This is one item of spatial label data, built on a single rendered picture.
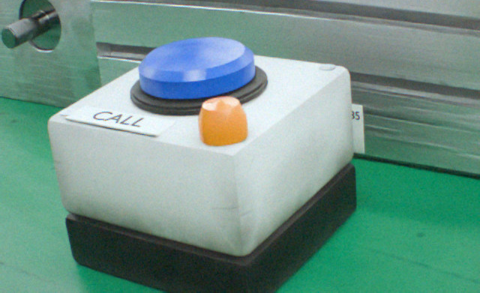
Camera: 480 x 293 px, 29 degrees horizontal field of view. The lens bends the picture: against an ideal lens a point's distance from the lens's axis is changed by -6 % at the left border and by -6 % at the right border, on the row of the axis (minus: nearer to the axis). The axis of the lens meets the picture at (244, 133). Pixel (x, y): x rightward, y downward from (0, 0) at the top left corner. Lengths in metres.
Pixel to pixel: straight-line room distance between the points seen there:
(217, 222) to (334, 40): 0.12
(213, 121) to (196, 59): 0.04
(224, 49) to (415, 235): 0.10
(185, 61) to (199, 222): 0.06
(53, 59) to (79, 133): 0.18
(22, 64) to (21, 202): 0.13
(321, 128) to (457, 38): 0.07
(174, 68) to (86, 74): 0.17
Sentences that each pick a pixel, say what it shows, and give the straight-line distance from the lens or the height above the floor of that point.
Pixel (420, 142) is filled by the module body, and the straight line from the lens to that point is 0.40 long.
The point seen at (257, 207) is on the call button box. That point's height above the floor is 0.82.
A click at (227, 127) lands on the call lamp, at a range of 0.29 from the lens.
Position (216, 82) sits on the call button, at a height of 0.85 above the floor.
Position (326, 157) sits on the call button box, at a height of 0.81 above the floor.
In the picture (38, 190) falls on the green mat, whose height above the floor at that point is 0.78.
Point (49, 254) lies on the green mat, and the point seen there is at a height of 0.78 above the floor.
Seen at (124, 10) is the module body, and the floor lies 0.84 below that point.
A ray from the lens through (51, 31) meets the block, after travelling 0.50.
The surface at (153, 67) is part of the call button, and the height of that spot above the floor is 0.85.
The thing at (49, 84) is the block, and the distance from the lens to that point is 0.51.
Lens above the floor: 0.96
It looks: 24 degrees down
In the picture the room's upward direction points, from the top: 6 degrees counter-clockwise
